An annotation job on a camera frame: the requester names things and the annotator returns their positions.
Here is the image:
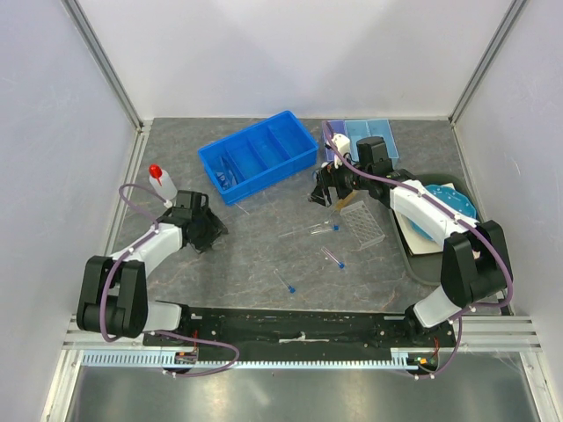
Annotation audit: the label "blue dotted plate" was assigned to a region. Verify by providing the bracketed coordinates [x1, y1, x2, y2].
[402, 185, 477, 245]

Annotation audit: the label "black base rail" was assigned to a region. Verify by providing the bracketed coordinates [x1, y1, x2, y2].
[143, 306, 456, 361]

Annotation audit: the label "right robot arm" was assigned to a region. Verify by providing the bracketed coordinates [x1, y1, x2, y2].
[310, 134, 514, 346]

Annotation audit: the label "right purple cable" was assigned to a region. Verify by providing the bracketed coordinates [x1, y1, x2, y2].
[322, 120, 515, 380]

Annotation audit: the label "blue divided plastic bin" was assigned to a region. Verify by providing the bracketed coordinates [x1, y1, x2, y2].
[198, 111, 318, 206]

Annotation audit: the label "light blue middle tray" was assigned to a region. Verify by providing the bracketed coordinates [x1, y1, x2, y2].
[344, 120, 372, 154]

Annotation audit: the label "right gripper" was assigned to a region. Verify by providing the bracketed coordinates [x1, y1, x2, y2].
[308, 150, 371, 207]

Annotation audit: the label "purple small tray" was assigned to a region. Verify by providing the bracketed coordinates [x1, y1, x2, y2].
[321, 120, 351, 167]

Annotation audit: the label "test tube lower blue cap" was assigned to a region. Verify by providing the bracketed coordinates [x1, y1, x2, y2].
[274, 269, 296, 294]

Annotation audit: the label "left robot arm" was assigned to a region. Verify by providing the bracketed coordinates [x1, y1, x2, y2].
[76, 190, 228, 346]

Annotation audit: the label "test tube middle blue cap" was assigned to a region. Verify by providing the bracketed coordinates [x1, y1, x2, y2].
[320, 246, 345, 269]

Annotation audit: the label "light blue right tray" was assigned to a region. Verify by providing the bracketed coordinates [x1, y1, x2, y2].
[367, 119, 399, 167]

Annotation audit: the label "light blue tray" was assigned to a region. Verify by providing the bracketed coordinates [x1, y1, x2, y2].
[344, 120, 372, 154]
[367, 119, 399, 167]

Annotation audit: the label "thin glass rod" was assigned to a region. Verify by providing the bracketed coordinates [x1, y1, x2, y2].
[235, 203, 251, 215]

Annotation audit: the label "dark green tray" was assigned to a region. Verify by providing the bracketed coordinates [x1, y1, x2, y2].
[389, 173, 479, 287]

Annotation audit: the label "blue safety goggles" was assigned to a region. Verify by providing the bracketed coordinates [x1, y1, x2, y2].
[215, 156, 239, 190]

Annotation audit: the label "clear well plate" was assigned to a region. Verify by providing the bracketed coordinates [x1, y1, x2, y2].
[340, 200, 385, 250]

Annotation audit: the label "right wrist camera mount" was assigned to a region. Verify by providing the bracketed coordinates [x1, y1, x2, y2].
[327, 133, 350, 169]

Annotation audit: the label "red cap wash bottle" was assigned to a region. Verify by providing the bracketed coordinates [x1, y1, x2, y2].
[149, 164, 178, 201]

